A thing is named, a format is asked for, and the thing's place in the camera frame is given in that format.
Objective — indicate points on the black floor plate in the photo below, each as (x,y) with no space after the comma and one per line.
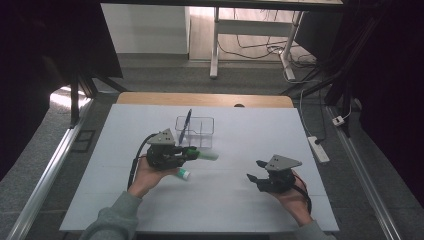
(83,141)

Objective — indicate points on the blue ballpoint pen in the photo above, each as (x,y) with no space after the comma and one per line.
(186,125)

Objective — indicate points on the wooden table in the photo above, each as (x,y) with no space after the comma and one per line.
(200,99)

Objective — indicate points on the dark curtain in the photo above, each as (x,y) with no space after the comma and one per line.
(393,83)
(33,66)

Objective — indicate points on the green highlighter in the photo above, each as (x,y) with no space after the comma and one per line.
(208,155)

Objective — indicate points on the black metal stand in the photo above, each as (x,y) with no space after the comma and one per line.
(75,100)
(320,85)

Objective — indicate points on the white cabinet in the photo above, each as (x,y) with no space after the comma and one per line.
(143,30)

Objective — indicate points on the white metal desk frame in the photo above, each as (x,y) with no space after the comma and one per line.
(215,40)

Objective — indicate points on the person's right hand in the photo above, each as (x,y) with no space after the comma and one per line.
(296,203)

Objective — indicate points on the white power strip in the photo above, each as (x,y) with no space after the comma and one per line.
(318,149)

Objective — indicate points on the small white adapter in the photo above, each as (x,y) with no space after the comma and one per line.
(338,120)

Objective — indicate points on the aluminium rail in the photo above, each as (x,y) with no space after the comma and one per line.
(363,173)
(43,186)

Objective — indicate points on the white and green glue stick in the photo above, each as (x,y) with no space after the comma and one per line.
(184,173)

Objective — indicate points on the person's left hand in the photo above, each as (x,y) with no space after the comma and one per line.
(145,178)

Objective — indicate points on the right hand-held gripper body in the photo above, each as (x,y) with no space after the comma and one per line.
(281,176)

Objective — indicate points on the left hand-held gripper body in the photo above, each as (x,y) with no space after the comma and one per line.
(163,155)

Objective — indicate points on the clear plastic pen holder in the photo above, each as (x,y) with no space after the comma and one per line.
(205,130)

